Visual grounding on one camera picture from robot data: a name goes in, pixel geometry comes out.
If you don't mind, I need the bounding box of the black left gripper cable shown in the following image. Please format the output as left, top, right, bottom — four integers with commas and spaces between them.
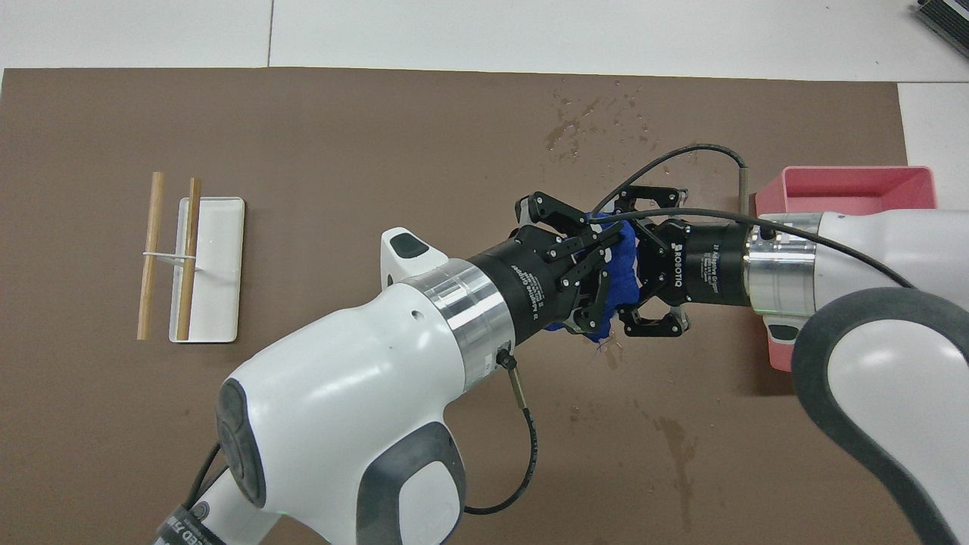
462, 350, 540, 517

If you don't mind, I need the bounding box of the white towel rack base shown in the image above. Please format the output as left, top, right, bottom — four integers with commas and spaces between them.
142, 197, 246, 344

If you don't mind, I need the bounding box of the blue towel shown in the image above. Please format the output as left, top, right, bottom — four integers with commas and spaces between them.
545, 216, 644, 345

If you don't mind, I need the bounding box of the brown table mat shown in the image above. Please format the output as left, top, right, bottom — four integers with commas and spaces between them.
0, 67, 955, 545

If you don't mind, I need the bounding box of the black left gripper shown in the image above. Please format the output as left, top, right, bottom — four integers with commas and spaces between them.
467, 192, 629, 345

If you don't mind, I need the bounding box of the wooden rack rod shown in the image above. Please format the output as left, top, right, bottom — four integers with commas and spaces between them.
176, 178, 203, 341
136, 172, 165, 341

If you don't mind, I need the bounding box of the dark grey ribbed device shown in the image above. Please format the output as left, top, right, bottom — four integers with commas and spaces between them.
912, 0, 969, 58

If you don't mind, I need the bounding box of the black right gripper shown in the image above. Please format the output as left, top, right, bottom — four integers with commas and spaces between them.
606, 184, 754, 338

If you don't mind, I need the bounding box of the pink plastic bin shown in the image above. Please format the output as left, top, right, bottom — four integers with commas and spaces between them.
755, 166, 938, 373

